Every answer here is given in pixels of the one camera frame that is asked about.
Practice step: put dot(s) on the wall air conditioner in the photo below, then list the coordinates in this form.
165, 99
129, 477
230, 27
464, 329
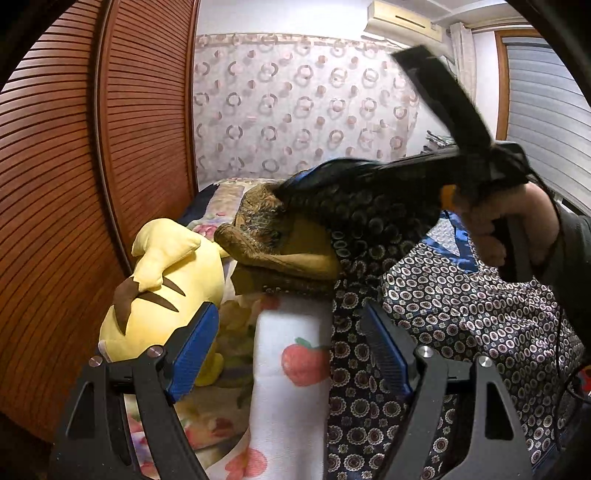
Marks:
407, 27

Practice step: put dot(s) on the white strawberry blanket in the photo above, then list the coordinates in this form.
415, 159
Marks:
289, 408

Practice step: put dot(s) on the grey window blind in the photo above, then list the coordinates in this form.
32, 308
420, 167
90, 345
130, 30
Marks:
549, 117

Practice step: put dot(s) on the pink circle-patterned curtain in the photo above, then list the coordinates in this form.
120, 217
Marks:
269, 105

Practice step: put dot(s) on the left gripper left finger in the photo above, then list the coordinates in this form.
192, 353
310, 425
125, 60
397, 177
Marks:
94, 440

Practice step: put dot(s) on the yellow plush toy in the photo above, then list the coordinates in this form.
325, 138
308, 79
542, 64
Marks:
177, 270

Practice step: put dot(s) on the brown louvered wardrobe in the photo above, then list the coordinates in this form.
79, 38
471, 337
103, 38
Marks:
95, 142

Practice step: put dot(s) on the navy circle-patterned garment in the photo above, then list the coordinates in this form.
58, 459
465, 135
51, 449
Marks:
446, 298

